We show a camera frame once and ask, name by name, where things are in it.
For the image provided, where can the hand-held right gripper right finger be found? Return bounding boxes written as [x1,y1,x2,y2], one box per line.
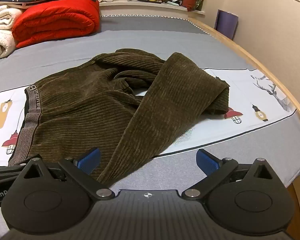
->
[181,149,274,201]

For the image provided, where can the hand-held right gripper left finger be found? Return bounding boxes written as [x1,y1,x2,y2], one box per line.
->
[22,148,115,201]

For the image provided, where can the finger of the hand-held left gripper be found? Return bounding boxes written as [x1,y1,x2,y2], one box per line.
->
[0,164,28,181]

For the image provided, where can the olive corduroy pants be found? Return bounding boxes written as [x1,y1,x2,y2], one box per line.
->
[8,48,231,186]

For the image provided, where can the grey printed bed sheet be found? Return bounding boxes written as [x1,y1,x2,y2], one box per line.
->
[0,17,300,238]

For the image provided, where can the white fleece blanket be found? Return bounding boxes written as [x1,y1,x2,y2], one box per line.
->
[0,4,23,60]

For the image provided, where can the purple mat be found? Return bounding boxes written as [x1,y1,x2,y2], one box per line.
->
[214,9,240,40]

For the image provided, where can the red folded quilt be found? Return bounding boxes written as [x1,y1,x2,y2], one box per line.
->
[12,0,102,49]

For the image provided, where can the dark grey mattress cover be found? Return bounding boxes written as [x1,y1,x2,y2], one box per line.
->
[100,15,213,35]

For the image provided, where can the white window sill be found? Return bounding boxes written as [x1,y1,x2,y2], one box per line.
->
[99,0,205,18]

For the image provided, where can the wooden bed frame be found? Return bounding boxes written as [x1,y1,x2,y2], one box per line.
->
[187,17,300,230]

